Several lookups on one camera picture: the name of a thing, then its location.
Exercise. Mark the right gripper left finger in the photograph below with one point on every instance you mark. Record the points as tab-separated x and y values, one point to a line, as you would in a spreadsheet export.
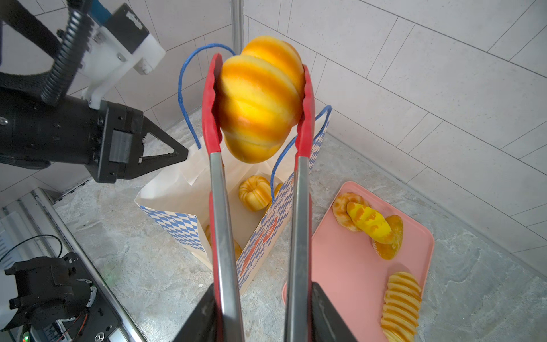
201	325

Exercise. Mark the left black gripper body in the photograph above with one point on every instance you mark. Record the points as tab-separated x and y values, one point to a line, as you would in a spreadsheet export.
120	153

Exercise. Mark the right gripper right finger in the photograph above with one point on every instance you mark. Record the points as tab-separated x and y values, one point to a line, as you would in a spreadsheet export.
326	323

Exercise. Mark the striped long bread roll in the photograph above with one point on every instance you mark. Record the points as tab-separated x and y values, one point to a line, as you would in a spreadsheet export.
402	303

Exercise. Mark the bright yellow croissant bread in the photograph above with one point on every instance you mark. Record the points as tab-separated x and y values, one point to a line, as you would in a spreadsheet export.
369	221

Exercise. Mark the pale yellow bread slice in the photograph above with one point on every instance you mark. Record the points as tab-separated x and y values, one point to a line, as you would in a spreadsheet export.
255	193

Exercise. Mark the small striped round bun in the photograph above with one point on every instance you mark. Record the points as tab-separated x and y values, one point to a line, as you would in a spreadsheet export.
260	98

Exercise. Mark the blue checkered paper bag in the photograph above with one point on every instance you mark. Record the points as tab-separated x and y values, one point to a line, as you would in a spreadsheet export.
178	197

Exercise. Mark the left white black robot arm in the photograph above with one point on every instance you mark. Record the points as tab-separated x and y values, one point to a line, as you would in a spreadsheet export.
62	115

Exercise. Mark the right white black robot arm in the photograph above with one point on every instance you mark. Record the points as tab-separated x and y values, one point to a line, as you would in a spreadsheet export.
41	291

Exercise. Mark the twisted yellow pretzel bread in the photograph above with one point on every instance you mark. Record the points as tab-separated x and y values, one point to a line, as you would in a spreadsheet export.
339	208

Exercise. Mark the pink plastic tray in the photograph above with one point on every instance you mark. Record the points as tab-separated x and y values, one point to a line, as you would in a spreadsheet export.
347	267

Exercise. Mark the small brown oval bun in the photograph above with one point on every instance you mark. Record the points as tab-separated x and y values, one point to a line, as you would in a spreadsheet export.
389	250

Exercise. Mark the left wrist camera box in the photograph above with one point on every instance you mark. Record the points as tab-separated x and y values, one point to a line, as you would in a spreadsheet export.
121	42

